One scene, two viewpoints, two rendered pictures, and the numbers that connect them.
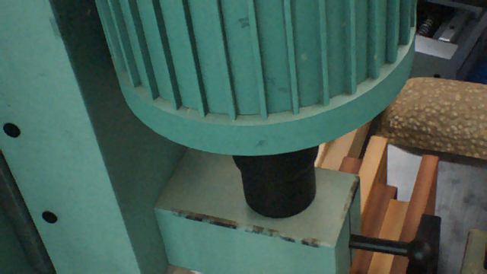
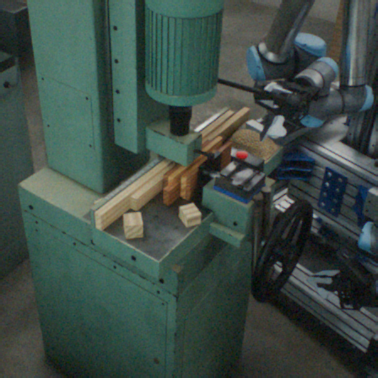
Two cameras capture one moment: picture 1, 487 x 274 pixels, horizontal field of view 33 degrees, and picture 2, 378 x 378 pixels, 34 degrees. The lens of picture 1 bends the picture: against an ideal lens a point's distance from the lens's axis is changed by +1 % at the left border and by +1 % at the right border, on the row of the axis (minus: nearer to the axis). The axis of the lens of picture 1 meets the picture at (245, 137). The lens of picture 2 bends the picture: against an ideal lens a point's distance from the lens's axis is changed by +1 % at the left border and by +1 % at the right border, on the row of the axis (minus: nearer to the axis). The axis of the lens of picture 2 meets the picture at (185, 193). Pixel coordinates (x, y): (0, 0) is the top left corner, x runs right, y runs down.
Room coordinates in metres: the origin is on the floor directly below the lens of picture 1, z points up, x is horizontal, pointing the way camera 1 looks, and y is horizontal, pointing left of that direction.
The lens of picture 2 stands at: (-0.96, -0.22, 1.93)
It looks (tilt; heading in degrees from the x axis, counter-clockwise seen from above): 39 degrees down; 7
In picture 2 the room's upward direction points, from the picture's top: 3 degrees clockwise
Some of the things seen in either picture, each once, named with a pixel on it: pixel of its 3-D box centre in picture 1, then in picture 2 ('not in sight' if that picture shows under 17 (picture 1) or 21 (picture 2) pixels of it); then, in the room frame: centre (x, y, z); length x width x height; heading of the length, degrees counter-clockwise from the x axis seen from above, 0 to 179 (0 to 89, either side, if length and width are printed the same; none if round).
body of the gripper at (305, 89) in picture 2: not in sight; (295, 97); (0.53, -0.31, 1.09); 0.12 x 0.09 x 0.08; 154
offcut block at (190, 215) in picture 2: not in sight; (190, 214); (0.20, -0.08, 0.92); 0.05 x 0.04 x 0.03; 35
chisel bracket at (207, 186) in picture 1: (261, 225); (173, 143); (0.39, 0.00, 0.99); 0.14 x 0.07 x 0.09; 64
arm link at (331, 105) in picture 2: not in sight; (318, 105); (0.68, -0.38, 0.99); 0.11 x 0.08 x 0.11; 118
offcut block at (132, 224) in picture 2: not in sight; (132, 225); (0.13, 0.05, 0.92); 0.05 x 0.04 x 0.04; 21
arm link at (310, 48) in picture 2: not in sight; (305, 56); (1.00, -0.34, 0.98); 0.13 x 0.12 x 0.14; 118
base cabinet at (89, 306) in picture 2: not in sight; (143, 289); (0.43, 0.09, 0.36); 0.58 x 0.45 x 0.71; 64
